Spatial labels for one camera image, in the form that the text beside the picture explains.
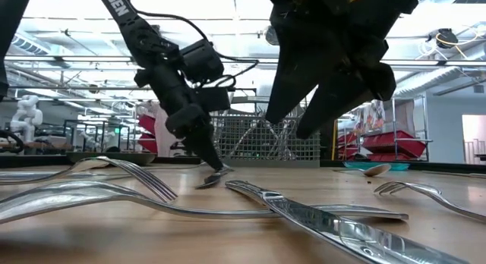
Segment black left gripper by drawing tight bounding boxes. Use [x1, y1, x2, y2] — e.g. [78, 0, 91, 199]
[134, 39, 226, 172]

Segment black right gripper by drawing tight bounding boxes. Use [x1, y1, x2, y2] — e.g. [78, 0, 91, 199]
[261, 0, 418, 140]

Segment grey mesh silverware basket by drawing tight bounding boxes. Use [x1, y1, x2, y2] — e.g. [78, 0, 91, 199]
[210, 96, 323, 168]

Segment pale pink panel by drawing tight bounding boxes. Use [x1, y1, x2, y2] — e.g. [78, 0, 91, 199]
[151, 101, 186, 158]

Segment red plastic storage bin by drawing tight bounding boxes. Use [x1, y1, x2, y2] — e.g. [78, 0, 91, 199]
[336, 133, 360, 161]
[137, 133, 159, 154]
[137, 114, 156, 135]
[362, 130, 428, 159]
[366, 152, 418, 162]

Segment white round column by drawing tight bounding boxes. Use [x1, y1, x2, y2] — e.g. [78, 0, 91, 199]
[257, 69, 276, 100]

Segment colourful hanging poster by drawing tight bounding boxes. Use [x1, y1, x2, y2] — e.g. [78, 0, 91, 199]
[355, 99, 387, 134]

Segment black metal stand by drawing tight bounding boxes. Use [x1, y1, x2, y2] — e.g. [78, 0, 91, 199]
[229, 86, 258, 117]

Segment metal shelf rack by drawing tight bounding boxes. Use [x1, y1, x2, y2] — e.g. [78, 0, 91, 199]
[341, 95, 434, 162]

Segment teal round plate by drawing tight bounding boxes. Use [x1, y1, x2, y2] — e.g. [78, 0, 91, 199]
[343, 162, 411, 172]

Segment long foreground silver fork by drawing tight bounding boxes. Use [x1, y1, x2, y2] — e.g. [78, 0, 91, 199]
[0, 180, 409, 225]

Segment long horizontal light bar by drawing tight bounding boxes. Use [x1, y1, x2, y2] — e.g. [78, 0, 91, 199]
[0, 55, 486, 67]

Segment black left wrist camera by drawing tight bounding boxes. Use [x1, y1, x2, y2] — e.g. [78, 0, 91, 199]
[197, 86, 232, 114]

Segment yellow hanging cable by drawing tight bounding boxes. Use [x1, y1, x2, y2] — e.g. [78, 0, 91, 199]
[330, 118, 339, 162]

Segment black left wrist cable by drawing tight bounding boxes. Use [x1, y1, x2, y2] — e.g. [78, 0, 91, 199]
[134, 9, 260, 89]

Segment silver ventilation duct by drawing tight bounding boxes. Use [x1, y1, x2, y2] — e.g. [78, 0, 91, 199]
[393, 65, 462, 102]

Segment black metal frame enclosure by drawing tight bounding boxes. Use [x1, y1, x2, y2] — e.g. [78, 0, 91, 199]
[63, 119, 132, 154]

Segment ribbed grey ceiling duct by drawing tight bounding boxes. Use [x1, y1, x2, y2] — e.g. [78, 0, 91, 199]
[11, 30, 52, 57]

